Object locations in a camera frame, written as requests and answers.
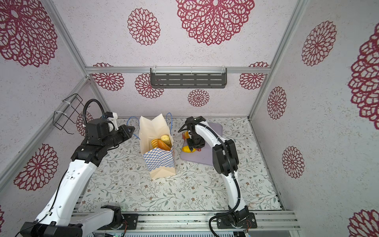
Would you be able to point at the yellow twisted bread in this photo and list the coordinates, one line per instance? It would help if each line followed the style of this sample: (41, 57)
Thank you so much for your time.
(187, 149)

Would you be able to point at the blue checkered paper bag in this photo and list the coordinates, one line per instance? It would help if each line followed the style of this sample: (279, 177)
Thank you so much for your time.
(160, 163)

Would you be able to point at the yellow corn-like bread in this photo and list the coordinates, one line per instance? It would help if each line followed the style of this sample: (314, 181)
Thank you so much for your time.
(166, 139)

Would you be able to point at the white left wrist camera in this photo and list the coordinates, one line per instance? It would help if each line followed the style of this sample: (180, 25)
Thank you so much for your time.
(112, 117)

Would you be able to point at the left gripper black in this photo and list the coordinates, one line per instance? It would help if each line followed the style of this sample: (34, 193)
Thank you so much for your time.
(123, 129)

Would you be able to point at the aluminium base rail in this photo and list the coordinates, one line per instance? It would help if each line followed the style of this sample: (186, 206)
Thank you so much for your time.
(186, 221)

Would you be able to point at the dark grey wall shelf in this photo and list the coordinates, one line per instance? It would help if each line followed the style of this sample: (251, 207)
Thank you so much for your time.
(188, 79)

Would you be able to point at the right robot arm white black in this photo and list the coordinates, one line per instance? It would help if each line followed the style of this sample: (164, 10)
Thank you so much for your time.
(225, 161)

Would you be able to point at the glazed striped bun bread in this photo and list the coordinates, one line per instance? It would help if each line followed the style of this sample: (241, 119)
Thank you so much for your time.
(163, 146)

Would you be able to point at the lavender plastic tray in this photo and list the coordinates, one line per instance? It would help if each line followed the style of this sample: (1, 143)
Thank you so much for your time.
(204, 155)

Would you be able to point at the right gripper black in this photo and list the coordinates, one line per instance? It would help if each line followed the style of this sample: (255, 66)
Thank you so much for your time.
(191, 145)

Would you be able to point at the black wire wall rack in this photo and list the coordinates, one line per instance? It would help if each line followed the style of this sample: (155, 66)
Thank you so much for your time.
(68, 113)

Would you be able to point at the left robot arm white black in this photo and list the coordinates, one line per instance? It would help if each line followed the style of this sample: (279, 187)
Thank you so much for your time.
(56, 219)

